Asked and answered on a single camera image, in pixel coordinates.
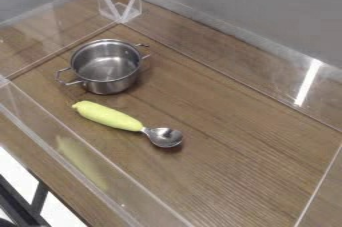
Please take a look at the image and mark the silver metal pot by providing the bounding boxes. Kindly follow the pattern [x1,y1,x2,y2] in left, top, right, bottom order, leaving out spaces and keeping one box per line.
[55,39,150,95]

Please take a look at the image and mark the spoon with yellow handle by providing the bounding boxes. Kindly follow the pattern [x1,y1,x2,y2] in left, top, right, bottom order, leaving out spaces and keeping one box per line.
[73,101,183,148]

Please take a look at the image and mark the black metal table frame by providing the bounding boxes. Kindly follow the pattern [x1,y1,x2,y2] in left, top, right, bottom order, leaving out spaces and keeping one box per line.
[0,175,51,227]

